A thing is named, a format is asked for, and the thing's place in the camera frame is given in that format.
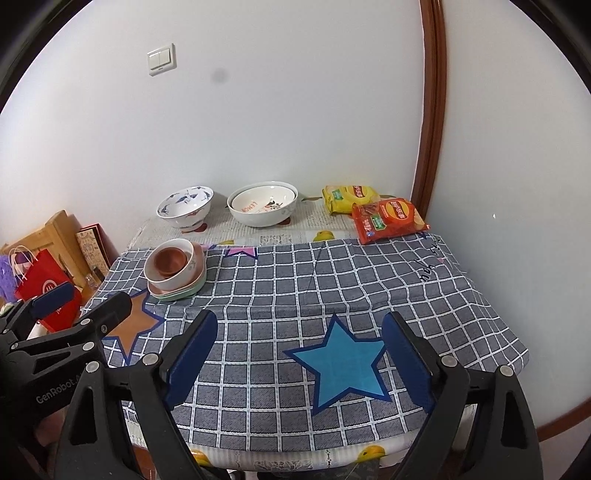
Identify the grey checked star tablecloth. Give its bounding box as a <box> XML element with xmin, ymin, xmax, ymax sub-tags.
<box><xmin>81</xmin><ymin>233</ymin><xmax>529</xmax><ymax>450</ymax></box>

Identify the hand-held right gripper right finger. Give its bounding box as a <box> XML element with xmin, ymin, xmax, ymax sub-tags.
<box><xmin>382</xmin><ymin>311</ymin><xmax>546</xmax><ymax>480</ymax></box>

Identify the large plain white bowl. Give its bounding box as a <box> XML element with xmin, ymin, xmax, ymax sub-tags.
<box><xmin>226</xmin><ymin>182</ymin><xmax>299</xmax><ymax>228</ymax></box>

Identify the blue patterned white bowl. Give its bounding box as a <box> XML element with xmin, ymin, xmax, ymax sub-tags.
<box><xmin>156</xmin><ymin>186</ymin><xmax>214</xmax><ymax>232</ymax></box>

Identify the purple fuzzy cloth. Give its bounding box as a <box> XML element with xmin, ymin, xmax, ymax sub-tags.
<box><xmin>0</xmin><ymin>256</ymin><xmax>24</xmax><ymax>301</ymax></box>

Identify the red paper bag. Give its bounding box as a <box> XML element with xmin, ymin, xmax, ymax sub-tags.
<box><xmin>9</xmin><ymin>247</ymin><xmax>83</xmax><ymax>333</ymax></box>

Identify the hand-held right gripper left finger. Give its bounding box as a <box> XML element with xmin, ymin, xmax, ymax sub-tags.
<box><xmin>55</xmin><ymin>309</ymin><xmax>219</xmax><ymax>480</ymax></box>

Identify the red snack packet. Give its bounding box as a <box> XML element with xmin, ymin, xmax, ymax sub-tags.
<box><xmin>352</xmin><ymin>198</ymin><xmax>430</xmax><ymax>245</ymax></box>

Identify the light wooden furniture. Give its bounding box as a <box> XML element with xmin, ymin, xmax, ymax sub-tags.
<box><xmin>0</xmin><ymin>210</ymin><xmax>114</xmax><ymax>296</ymax></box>

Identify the green plate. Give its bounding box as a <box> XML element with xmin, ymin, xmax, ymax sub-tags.
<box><xmin>148</xmin><ymin>272</ymin><xmax>207</xmax><ymax>303</ymax></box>

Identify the small brown dish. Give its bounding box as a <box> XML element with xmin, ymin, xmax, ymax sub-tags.
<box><xmin>152</xmin><ymin>246</ymin><xmax>191</xmax><ymax>277</ymax></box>

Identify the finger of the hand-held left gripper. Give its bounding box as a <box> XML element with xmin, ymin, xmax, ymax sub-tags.
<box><xmin>0</xmin><ymin>281</ymin><xmax>75</xmax><ymax>337</ymax></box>
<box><xmin>69</xmin><ymin>292</ymin><xmax>134</xmax><ymax>344</ymax></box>

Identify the pink plate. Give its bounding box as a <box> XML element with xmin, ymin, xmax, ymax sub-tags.
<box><xmin>148</xmin><ymin>242</ymin><xmax>207</xmax><ymax>296</ymax></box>

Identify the small plain white bowl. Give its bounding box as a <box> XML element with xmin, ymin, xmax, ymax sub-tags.
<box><xmin>143</xmin><ymin>239</ymin><xmax>195</xmax><ymax>283</ymax></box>

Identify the patterned cardboard box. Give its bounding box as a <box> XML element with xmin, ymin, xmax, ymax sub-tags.
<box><xmin>75</xmin><ymin>224</ymin><xmax>112</xmax><ymax>282</ymax></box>

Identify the white bowl with printed inside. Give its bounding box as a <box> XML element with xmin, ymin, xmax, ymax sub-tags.
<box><xmin>231</xmin><ymin>187</ymin><xmax>296</xmax><ymax>216</ymax></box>

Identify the yellow snack packet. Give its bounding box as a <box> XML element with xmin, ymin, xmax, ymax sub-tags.
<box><xmin>322</xmin><ymin>185</ymin><xmax>380</xmax><ymax>217</ymax></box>

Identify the white light switch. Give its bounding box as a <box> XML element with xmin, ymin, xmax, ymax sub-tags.
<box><xmin>147</xmin><ymin>43</ymin><xmax>177</xmax><ymax>77</ymax></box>

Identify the brown wooden door frame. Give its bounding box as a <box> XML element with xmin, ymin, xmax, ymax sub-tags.
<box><xmin>411</xmin><ymin>0</ymin><xmax>446</xmax><ymax>217</ymax></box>

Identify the brown baseboard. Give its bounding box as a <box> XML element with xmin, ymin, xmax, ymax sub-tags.
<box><xmin>538</xmin><ymin>401</ymin><xmax>589</xmax><ymax>442</ymax></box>

